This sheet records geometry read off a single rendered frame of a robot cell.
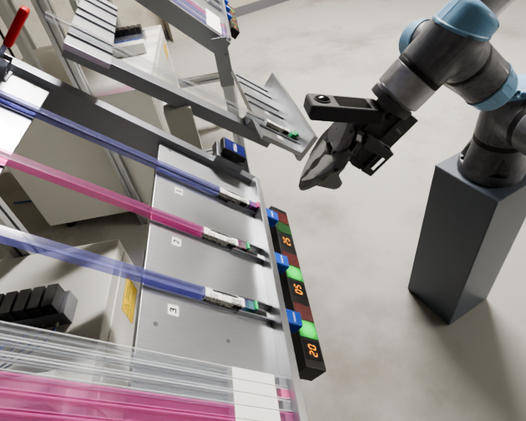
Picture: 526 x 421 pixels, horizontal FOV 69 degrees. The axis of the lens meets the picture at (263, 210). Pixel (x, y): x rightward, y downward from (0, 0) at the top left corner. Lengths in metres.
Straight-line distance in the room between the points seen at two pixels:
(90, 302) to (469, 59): 0.75
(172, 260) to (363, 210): 1.30
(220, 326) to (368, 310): 0.97
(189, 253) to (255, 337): 0.14
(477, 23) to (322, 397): 1.03
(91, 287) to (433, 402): 0.97
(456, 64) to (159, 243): 0.47
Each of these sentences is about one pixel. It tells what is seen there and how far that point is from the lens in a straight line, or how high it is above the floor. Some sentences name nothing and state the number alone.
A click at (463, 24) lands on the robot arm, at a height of 1.00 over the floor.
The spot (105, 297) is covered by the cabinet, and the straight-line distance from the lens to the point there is 0.81.
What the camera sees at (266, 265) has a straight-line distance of 0.61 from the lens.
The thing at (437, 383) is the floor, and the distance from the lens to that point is 1.34.
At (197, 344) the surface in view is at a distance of 0.48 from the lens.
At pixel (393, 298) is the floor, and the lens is 1.46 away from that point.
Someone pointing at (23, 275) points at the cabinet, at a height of 0.62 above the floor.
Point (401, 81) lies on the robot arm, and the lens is 0.61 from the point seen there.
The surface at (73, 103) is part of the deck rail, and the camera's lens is 0.70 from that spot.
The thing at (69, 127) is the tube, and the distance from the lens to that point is 0.62.
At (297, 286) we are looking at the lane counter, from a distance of 0.67.
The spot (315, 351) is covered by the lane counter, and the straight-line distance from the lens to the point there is 0.61.
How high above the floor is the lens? 1.21
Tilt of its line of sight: 43 degrees down
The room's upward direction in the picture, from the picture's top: 10 degrees counter-clockwise
